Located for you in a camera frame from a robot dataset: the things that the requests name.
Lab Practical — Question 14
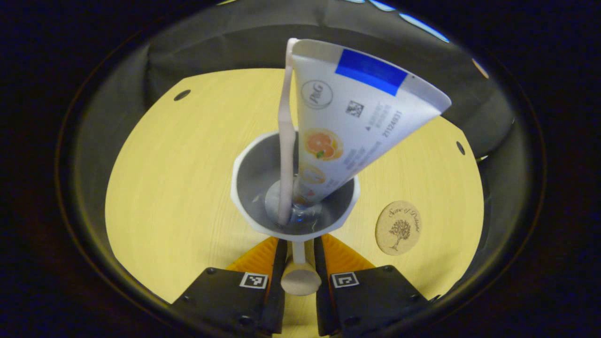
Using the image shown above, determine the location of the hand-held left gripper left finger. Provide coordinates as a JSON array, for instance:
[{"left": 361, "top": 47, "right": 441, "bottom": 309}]
[{"left": 171, "top": 235, "right": 288, "bottom": 337}]

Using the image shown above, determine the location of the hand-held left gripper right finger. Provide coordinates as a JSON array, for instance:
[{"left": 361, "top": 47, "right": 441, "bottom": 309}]
[{"left": 313, "top": 233, "right": 430, "bottom": 338}]

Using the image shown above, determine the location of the round cork coaster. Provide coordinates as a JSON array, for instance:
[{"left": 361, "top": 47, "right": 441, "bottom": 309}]
[{"left": 375, "top": 200, "right": 422, "bottom": 256}]

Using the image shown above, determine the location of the white cup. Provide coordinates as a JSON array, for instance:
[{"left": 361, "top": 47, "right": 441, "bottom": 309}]
[{"left": 230, "top": 131, "right": 361, "bottom": 297}]

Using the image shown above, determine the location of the white toothbrush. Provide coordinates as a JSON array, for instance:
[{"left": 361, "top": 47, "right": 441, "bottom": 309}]
[{"left": 277, "top": 38, "right": 300, "bottom": 226}]

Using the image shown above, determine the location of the white toothpaste tube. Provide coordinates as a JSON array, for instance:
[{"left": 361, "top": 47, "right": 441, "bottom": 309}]
[{"left": 290, "top": 39, "right": 452, "bottom": 221}]

